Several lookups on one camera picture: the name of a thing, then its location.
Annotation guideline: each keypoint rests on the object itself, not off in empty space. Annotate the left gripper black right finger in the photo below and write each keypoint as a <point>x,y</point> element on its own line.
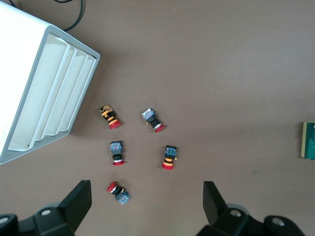
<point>219,211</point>

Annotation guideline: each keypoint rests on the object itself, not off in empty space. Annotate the red button with blue-grey body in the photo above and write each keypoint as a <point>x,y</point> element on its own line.
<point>121,195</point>

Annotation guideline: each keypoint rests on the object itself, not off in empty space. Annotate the green load switch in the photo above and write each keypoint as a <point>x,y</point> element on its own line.
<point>309,145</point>

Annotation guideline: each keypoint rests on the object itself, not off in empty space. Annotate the red button with grey body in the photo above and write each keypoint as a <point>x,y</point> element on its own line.
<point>151,115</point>

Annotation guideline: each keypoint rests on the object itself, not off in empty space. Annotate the red button with orange stripes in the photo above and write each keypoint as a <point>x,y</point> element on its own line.
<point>169,153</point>

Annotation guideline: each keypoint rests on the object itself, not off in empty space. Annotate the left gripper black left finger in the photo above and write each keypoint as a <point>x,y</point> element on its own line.
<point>73,209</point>

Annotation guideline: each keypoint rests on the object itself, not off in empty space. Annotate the red button with black-blue body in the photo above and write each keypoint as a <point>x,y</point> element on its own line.
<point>116,148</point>

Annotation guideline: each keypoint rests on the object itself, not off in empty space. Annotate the white slotted organizer box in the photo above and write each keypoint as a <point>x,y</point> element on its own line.
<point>22,49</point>

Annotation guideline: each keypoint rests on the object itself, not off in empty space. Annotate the red button with orange body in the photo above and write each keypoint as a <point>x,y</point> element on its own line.
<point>110,118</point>

